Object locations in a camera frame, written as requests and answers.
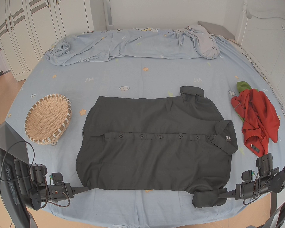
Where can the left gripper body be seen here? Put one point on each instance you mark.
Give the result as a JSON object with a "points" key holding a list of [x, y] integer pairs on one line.
{"points": [[57, 192]]}

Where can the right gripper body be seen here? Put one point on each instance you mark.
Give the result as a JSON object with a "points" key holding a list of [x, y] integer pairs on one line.
{"points": [[248, 190]]}

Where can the black shirt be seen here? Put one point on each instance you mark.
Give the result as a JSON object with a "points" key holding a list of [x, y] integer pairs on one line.
{"points": [[144, 155]]}

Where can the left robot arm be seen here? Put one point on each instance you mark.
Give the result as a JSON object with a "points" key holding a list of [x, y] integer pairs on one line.
{"points": [[11, 142]]}

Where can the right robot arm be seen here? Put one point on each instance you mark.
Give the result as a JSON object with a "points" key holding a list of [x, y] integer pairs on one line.
{"points": [[265, 164]]}

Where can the round woven basket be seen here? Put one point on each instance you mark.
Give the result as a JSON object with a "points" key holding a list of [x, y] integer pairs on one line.
{"points": [[46, 118]]}

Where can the red shirt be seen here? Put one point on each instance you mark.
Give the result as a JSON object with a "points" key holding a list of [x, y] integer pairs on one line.
{"points": [[256, 106]]}

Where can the green garment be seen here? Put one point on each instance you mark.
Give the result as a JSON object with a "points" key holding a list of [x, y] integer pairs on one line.
{"points": [[242, 85]]}

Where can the bed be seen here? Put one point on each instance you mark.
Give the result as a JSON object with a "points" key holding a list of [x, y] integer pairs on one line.
{"points": [[142, 78]]}

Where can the white wardrobe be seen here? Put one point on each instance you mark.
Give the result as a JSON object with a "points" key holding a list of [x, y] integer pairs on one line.
{"points": [[33, 33]]}

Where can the pale blue quilt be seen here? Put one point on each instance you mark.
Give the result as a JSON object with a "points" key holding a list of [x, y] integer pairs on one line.
{"points": [[144, 44]]}

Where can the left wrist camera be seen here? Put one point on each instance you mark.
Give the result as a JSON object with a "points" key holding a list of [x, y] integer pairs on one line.
{"points": [[56, 178]]}

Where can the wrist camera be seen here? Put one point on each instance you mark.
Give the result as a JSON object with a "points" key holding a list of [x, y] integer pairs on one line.
{"points": [[56, 178], [246, 176]]}

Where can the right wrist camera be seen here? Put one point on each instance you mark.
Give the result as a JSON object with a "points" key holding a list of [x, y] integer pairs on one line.
{"points": [[246, 176]]}

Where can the white wall pipe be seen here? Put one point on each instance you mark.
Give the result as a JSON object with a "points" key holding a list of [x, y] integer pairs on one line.
{"points": [[245, 6]]}

